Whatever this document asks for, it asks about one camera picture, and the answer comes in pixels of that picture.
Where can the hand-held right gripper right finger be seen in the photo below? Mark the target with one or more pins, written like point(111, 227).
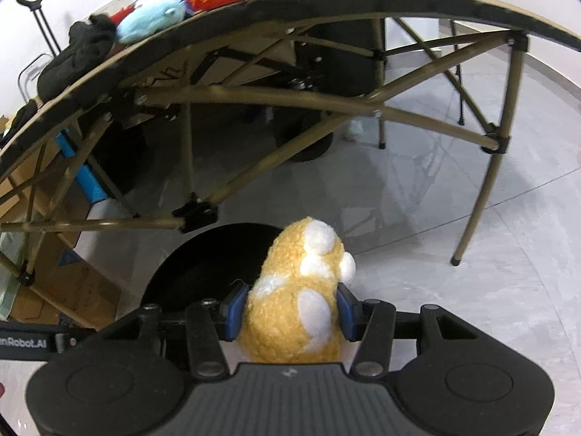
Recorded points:
point(346, 313)

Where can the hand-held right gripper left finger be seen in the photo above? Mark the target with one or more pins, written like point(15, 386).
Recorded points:
point(233, 313)

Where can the white and yellow plush sheep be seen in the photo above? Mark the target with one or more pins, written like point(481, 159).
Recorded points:
point(290, 299)

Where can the black round waste bin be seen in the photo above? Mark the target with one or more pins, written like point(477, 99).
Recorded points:
point(204, 263)

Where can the low cardboard box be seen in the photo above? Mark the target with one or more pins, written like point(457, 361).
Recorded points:
point(77, 290)

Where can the black wagon wheel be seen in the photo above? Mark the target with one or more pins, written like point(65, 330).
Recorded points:
point(304, 141)

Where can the tan slatted folding table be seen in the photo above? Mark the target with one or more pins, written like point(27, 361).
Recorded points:
point(254, 95)

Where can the black tripod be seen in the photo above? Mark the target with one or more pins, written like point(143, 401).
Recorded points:
point(456, 86)

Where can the black suitcase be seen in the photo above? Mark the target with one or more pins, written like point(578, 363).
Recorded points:
point(336, 54)

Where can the long black sock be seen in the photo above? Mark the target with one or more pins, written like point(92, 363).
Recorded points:
point(72, 63)

